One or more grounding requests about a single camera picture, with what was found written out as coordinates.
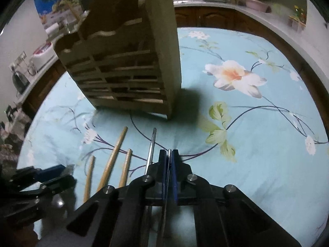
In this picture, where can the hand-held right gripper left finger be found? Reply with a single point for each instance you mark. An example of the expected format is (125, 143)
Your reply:
(162, 177)

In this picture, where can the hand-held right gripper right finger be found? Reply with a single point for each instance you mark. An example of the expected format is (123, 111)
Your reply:
(175, 177)

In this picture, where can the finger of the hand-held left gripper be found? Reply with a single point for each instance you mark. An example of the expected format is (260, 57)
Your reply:
(57, 183)
(55, 171)

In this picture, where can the metal fork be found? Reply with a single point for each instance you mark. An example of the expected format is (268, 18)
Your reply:
(152, 149)

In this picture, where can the wooden chopstick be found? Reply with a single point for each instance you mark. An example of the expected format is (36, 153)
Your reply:
(90, 177)
(126, 167)
(113, 157)

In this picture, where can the metal chopstick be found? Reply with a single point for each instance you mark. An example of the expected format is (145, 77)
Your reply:
(165, 218)

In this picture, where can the wooden utensil holder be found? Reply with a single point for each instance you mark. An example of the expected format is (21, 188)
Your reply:
(159, 43)

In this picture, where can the dark patterned cloth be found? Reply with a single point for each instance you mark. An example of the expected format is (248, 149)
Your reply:
(11, 136)

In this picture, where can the blue floral tablecloth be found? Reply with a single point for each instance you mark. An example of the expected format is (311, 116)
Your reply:
(244, 159)

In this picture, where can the dark kettle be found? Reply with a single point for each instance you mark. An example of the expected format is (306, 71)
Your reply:
(19, 79)

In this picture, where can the white rice cooker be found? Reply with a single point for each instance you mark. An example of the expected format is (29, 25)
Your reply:
(42, 54)

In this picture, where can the brown wooden lower cabinets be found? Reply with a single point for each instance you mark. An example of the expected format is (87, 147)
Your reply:
(205, 18)

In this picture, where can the grey kitchen countertop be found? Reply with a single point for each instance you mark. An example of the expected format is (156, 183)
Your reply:
(257, 15)

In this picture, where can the pink pot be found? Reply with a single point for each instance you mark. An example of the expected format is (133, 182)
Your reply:
(254, 3)

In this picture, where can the wooden spice rack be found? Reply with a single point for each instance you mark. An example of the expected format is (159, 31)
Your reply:
(298, 20)

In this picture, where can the wall outlet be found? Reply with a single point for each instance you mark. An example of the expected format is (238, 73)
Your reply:
(21, 57)

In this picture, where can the fruit wall poster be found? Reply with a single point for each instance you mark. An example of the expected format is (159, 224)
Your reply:
(54, 2)

